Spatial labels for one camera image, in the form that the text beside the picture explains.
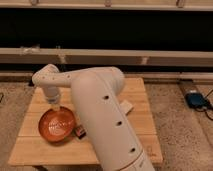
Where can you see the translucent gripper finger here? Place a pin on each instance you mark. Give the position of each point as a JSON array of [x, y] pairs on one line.
[[55, 107]]

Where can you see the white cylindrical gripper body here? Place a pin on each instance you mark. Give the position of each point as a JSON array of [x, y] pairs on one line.
[[52, 94]]

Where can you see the beige rectangular block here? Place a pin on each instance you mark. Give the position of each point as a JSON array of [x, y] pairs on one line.
[[126, 106]]

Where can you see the blue device on floor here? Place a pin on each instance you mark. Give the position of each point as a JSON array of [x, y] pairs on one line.
[[195, 100]]

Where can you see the orange ceramic bowl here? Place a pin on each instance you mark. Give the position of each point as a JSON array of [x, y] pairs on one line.
[[55, 126]]

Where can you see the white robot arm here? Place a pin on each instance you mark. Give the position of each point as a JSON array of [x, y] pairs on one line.
[[94, 95]]

